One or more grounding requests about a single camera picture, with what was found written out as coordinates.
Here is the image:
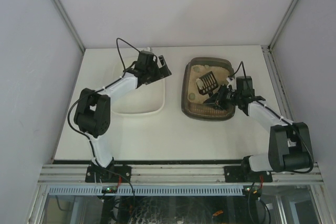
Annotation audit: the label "black slotted litter scoop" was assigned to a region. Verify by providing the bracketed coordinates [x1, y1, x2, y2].
[196, 71, 219, 97]

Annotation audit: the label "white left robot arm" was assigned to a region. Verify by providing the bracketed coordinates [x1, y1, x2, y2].
[67, 50, 172, 174]

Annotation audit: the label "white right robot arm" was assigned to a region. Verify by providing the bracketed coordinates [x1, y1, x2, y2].
[204, 76, 314, 178]

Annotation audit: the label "beige pellet litter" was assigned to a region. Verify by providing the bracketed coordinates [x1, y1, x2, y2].
[183, 62, 233, 116]

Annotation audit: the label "dark translucent litter box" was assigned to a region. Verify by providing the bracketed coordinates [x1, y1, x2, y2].
[181, 57, 235, 121]

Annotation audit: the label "green clump near left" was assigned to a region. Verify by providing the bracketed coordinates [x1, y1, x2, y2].
[196, 79, 203, 89]

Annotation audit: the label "green clump lower left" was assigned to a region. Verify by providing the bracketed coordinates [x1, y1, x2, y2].
[188, 93, 196, 101]

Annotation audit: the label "white plastic bin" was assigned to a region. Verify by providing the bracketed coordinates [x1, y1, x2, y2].
[111, 56, 166, 115]

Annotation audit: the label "green clump top left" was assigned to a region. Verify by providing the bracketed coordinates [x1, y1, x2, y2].
[193, 67, 200, 73]

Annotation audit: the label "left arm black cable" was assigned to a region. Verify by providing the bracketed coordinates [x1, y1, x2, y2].
[67, 37, 148, 156]

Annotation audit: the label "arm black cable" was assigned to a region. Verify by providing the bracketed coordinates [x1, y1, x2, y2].
[67, 37, 148, 156]
[228, 60, 315, 174]

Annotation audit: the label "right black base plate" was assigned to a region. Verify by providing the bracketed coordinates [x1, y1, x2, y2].
[224, 165, 273, 183]

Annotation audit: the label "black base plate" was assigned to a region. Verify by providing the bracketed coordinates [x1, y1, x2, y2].
[85, 164, 132, 183]
[224, 165, 273, 183]

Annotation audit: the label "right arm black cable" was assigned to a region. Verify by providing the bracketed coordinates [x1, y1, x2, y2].
[228, 60, 315, 174]

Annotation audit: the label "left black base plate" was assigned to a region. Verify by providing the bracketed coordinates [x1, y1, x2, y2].
[85, 164, 132, 183]

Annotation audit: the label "aluminium mounting rail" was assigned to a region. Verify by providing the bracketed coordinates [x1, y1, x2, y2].
[38, 164, 323, 185]

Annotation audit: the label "grey slotted cable duct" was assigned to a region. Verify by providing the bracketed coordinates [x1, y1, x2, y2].
[48, 185, 244, 196]

